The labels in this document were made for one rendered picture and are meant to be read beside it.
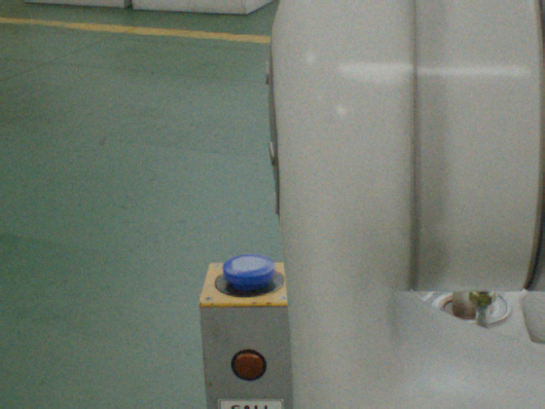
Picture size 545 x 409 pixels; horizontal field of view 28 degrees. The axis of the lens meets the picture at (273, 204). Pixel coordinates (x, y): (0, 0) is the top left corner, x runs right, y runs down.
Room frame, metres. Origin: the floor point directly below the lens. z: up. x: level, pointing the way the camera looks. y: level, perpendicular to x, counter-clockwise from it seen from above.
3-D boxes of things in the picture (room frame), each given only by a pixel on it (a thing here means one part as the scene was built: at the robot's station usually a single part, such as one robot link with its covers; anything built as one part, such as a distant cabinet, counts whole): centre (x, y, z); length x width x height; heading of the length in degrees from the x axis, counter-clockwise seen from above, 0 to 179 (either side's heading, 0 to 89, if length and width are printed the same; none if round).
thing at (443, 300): (0.81, -0.16, 0.25); 0.08 x 0.08 x 0.01
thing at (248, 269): (0.75, 0.02, 0.32); 0.04 x 0.04 x 0.02
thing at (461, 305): (0.81, -0.16, 0.26); 0.02 x 0.02 x 0.03
